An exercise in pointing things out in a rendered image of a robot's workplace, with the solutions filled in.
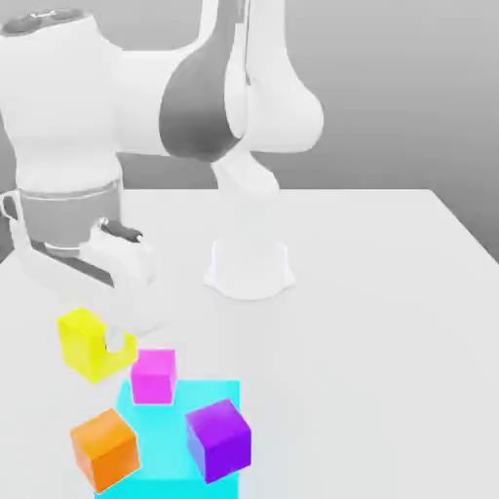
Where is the large cyan box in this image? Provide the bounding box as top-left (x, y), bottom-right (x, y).
top-left (93, 379), bottom-right (242, 499)

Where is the small magenta cube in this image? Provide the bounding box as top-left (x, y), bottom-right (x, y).
top-left (130, 348), bottom-right (177, 406)

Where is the small orange cube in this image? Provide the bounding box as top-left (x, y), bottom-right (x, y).
top-left (69, 407), bottom-right (142, 495)

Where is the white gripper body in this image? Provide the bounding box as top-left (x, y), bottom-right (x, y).
top-left (10, 226), bottom-right (160, 337)

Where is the small yellow cube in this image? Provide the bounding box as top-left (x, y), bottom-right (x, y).
top-left (57, 306), bottom-right (139, 386)

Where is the small purple cube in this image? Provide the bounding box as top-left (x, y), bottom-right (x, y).
top-left (184, 398), bottom-right (253, 485)

